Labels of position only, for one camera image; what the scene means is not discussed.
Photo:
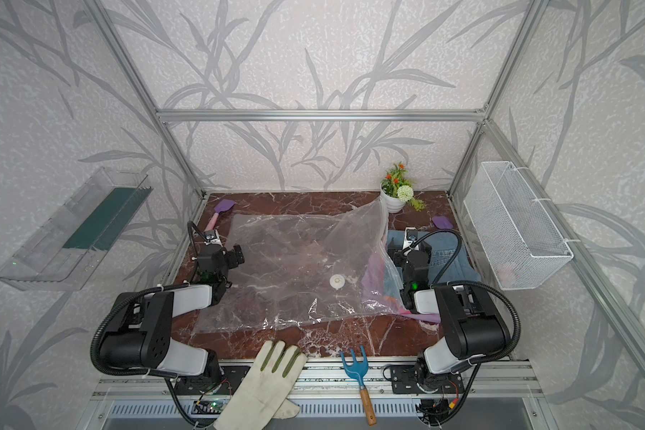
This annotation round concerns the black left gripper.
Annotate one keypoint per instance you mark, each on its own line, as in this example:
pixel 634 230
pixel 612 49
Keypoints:
pixel 233 262

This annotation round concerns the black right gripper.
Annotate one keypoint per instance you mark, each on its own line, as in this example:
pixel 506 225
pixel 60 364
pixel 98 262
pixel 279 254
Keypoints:
pixel 399 256

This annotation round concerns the lilac trousers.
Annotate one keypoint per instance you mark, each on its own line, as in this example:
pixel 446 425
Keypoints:
pixel 433 318

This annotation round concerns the clear plastic vacuum bag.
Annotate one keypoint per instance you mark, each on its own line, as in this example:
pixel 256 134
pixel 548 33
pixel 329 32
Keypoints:
pixel 307 269

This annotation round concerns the pink garment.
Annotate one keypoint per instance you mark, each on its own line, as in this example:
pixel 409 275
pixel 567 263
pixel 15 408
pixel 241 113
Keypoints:
pixel 403 312

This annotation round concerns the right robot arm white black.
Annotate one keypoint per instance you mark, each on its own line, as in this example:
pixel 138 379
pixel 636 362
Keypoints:
pixel 474 331

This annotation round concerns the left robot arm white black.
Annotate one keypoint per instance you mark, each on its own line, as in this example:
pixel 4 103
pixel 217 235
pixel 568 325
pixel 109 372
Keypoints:
pixel 135 338

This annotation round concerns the purple spatula right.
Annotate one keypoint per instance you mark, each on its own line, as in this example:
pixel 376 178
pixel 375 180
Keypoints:
pixel 442 222

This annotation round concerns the purple spatula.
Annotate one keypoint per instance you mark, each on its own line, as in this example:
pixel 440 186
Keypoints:
pixel 442 222
pixel 223 206

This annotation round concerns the purple spatula left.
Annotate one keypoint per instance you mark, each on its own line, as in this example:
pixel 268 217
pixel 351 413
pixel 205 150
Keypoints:
pixel 223 206

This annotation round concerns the white pot artificial plant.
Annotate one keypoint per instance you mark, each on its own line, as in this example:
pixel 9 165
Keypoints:
pixel 397 191

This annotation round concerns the white gardening glove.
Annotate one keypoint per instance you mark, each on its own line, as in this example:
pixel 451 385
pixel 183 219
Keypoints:
pixel 263 394

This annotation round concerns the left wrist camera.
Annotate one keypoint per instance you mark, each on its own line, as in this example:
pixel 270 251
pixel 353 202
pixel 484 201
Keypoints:
pixel 212 237

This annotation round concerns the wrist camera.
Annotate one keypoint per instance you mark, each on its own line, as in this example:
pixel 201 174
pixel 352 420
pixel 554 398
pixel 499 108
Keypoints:
pixel 212 237
pixel 410 239

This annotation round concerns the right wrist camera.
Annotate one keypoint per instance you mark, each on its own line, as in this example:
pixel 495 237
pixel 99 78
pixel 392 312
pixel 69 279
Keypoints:
pixel 410 239

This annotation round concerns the white wire mesh basket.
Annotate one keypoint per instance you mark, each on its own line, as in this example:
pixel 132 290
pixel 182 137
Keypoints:
pixel 522 244

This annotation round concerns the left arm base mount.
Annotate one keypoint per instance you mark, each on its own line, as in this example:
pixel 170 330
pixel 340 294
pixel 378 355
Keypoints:
pixel 224 383

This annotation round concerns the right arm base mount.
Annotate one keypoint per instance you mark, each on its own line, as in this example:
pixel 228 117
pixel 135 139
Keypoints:
pixel 416 379

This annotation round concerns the blue hand rake wooden handle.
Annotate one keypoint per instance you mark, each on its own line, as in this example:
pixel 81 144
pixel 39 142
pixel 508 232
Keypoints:
pixel 357 370

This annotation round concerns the clear plastic wall shelf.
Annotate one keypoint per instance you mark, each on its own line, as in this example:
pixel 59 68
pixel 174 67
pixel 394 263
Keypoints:
pixel 63 253

